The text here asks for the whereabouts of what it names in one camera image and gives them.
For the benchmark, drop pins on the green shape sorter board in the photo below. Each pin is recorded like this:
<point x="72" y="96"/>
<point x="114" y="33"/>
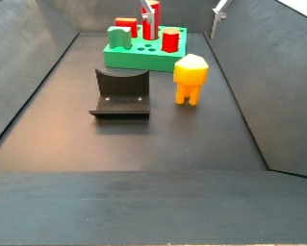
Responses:
<point x="146" y="55"/>

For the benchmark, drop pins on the short red hexagonal peg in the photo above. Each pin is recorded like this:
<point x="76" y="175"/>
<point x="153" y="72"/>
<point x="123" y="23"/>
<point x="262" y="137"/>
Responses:
<point x="170" y="40"/>

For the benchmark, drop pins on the yellow three prong block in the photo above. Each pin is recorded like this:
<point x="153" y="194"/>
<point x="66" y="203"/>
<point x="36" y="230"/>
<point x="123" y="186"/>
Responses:
<point x="190" y="76"/>

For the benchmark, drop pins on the tall red cylinder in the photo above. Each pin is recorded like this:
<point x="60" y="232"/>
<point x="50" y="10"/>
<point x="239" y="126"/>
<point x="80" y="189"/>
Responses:
<point x="155" y="5"/>

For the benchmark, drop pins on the red rectangular block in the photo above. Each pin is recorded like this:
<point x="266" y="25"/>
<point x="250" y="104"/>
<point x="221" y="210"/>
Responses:
<point x="129" y="22"/>

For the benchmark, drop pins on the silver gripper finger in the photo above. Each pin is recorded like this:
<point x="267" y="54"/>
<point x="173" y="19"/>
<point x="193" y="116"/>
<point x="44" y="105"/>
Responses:
<point x="219" y="15"/>
<point x="149" y="20"/>

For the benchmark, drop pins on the green notched block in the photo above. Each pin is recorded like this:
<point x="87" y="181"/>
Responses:
<point x="119" y="36"/>

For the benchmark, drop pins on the black curved stand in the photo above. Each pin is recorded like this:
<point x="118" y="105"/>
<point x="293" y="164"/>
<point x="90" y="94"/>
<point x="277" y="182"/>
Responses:
<point x="123" y="95"/>

